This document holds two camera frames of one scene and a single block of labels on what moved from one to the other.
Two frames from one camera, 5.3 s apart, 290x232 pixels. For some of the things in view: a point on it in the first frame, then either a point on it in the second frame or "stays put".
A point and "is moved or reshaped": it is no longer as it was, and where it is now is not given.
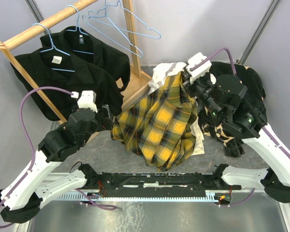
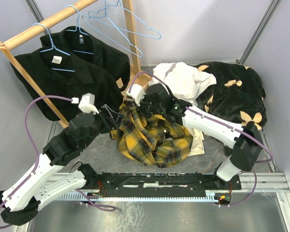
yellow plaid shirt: (159, 126) is moved or reshaped
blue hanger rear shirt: (79, 28) stays put
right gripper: (194, 85) → (146, 97)
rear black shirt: (79, 42) stays put
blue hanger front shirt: (55, 49) stays put
